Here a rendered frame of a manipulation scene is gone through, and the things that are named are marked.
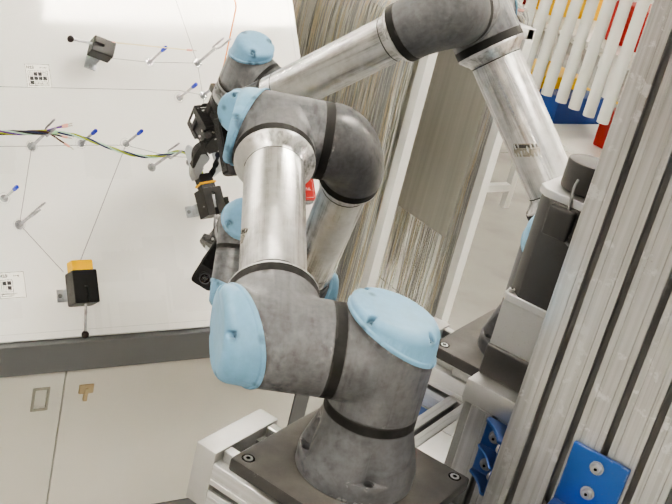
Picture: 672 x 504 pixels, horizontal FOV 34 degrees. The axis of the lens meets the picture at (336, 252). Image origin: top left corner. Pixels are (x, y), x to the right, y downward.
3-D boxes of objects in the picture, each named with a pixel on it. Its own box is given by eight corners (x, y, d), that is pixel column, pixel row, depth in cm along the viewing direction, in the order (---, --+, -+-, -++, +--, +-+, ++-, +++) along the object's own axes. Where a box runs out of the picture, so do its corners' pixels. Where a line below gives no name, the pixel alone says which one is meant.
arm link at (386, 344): (428, 436, 129) (458, 337, 124) (317, 421, 127) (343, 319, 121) (411, 382, 140) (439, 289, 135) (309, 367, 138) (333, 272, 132)
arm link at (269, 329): (351, 352, 122) (335, 85, 163) (217, 332, 119) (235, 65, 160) (325, 421, 129) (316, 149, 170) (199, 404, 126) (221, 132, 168)
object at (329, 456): (433, 474, 140) (454, 410, 136) (370, 523, 128) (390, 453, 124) (339, 419, 147) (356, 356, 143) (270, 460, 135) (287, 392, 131)
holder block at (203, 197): (200, 219, 221) (208, 215, 218) (193, 193, 222) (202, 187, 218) (218, 216, 223) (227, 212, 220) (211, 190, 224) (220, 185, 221)
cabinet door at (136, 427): (274, 485, 258) (310, 341, 242) (45, 524, 228) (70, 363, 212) (269, 478, 260) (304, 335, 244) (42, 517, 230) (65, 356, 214)
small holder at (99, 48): (61, 36, 219) (73, 22, 213) (104, 53, 223) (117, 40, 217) (56, 56, 217) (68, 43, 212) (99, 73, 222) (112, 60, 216)
